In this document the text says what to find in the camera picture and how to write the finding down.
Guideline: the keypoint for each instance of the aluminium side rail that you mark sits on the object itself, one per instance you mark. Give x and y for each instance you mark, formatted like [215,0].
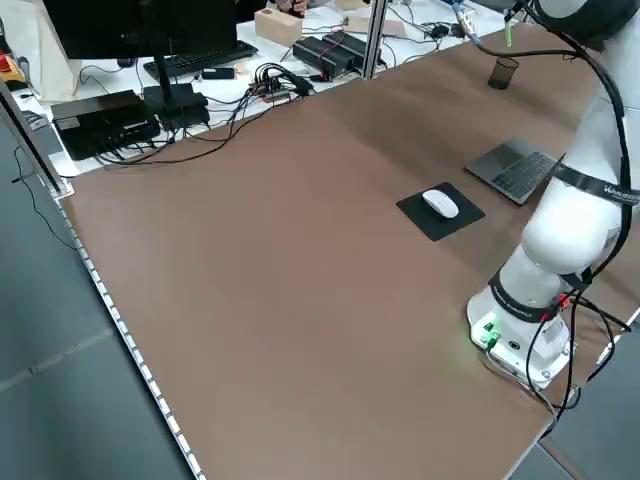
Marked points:
[35,145]

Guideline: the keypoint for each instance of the wooden block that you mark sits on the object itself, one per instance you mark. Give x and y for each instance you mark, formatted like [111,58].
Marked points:
[277,25]

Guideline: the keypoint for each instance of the black computer monitor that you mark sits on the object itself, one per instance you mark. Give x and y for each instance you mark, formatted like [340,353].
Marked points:
[140,25]

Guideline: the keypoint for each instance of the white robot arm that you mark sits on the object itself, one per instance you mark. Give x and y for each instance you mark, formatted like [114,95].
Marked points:
[565,235]

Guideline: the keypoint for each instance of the flat cardboard piece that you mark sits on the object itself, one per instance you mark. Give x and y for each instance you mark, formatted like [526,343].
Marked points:
[370,22]

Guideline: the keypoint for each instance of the grey laptop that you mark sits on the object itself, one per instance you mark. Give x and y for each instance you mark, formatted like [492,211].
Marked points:
[515,167]

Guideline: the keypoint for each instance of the aluminium camera post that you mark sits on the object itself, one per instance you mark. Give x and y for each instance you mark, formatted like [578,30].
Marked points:
[374,40]

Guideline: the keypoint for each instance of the black power supply box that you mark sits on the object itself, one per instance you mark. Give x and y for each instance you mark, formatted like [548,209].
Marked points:
[352,47]
[320,55]

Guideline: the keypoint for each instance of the black keyboard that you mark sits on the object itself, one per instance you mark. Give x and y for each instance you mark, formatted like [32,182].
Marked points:
[200,57]

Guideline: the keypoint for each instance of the green pen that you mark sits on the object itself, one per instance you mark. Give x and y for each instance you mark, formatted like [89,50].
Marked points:
[508,35]

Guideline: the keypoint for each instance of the black mouse mat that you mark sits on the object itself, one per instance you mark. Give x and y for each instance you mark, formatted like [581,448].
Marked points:
[445,227]

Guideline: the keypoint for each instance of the small black phone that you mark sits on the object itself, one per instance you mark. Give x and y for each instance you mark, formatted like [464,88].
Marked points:
[217,73]

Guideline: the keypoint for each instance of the white computer mouse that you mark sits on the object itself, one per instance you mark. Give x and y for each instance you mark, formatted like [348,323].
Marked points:
[440,202]

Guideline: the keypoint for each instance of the black mesh pen holder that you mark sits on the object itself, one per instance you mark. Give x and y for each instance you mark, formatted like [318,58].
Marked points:
[502,75]

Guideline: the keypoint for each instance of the black flat device box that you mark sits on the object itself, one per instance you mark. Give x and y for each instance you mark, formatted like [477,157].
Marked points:
[100,122]

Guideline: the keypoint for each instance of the black computer mouse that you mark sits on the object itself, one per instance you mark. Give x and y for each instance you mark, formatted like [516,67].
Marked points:
[126,61]

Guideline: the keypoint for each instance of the person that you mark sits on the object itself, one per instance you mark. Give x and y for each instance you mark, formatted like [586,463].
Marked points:
[292,6]

